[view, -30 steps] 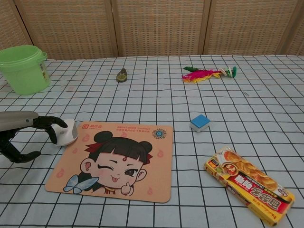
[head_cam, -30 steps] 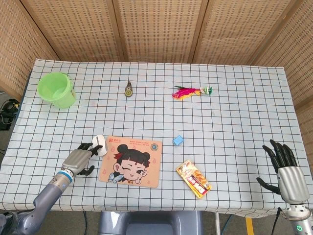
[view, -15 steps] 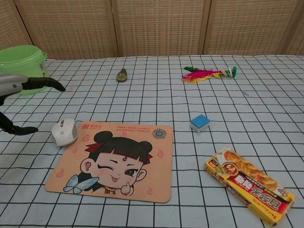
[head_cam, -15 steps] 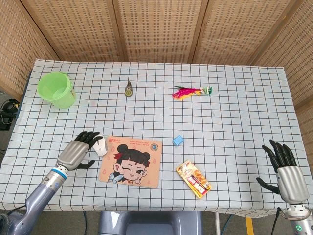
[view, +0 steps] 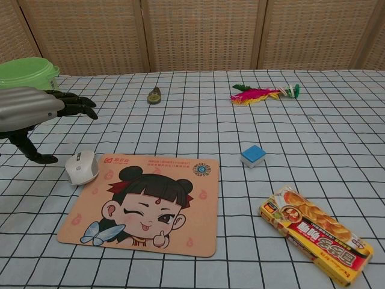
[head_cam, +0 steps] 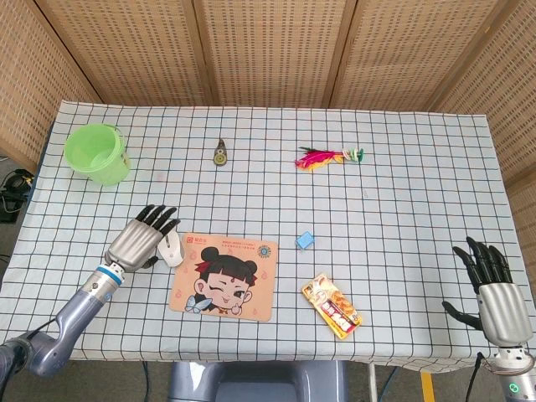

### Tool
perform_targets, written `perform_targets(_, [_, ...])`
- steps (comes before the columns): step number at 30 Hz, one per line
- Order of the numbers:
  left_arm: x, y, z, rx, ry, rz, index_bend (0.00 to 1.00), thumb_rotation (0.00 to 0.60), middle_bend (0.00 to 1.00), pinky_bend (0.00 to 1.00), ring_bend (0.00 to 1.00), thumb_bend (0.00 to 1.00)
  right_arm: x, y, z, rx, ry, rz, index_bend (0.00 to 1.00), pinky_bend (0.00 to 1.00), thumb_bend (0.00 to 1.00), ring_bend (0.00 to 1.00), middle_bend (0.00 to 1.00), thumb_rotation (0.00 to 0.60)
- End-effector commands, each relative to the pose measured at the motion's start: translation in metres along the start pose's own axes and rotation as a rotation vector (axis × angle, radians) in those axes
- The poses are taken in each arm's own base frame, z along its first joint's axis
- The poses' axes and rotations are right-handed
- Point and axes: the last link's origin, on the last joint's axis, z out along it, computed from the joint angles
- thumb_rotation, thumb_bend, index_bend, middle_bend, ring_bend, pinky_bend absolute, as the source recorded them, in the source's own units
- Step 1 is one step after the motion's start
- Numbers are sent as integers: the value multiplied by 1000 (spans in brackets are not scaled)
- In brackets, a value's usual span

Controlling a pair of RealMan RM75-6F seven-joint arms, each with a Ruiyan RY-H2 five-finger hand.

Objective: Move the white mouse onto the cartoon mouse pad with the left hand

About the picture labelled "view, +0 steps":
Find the green plastic bucket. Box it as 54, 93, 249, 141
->
0, 57, 61, 92

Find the orange cartoon girl mouse pad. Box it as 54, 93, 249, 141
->
56, 154, 220, 258

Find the white black-grid tablecloth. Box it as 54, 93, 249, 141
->
0, 69, 385, 289

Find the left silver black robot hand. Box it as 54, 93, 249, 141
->
0, 86, 99, 165

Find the colourful feather shuttlecock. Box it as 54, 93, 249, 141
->
230, 83, 301, 107

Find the white wireless computer mouse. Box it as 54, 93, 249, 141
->
64, 149, 100, 185

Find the olive correction tape dispenser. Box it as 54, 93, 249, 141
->
146, 85, 162, 105

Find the yellow curry sauce box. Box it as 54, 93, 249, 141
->
258, 184, 375, 287

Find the woven bamboo folding screen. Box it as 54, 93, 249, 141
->
0, 0, 385, 76

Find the blue and white cube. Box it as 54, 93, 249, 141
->
239, 144, 267, 168

